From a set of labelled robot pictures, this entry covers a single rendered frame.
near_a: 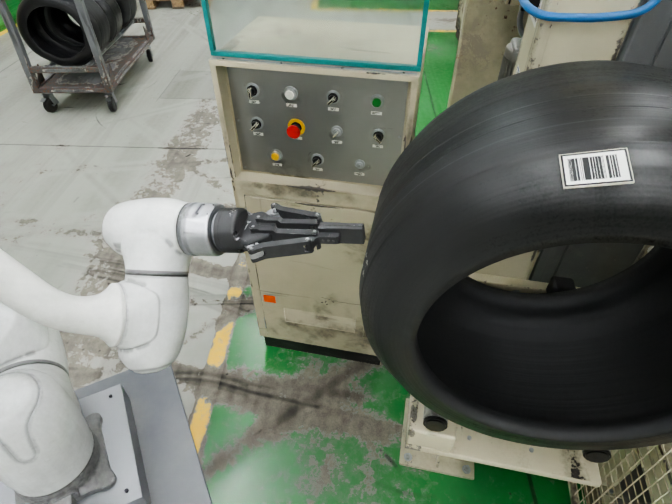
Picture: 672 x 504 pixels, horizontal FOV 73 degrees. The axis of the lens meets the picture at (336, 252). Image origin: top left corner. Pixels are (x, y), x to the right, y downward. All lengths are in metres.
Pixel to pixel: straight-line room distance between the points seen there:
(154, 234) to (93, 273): 1.94
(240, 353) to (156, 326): 1.35
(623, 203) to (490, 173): 0.13
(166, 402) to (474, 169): 0.98
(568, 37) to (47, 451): 1.10
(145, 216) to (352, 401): 1.35
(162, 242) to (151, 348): 0.17
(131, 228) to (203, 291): 1.61
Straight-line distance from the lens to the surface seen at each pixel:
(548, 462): 1.06
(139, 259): 0.80
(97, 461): 1.14
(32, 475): 1.03
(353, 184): 1.43
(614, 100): 0.60
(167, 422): 1.25
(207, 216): 0.75
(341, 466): 1.84
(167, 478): 1.19
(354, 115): 1.31
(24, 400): 0.96
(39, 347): 1.10
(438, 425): 0.91
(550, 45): 0.85
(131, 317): 0.77
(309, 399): 1.95
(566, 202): 0.51
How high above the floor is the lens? 1.70
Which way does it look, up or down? 43 degrees down
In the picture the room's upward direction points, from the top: straight up
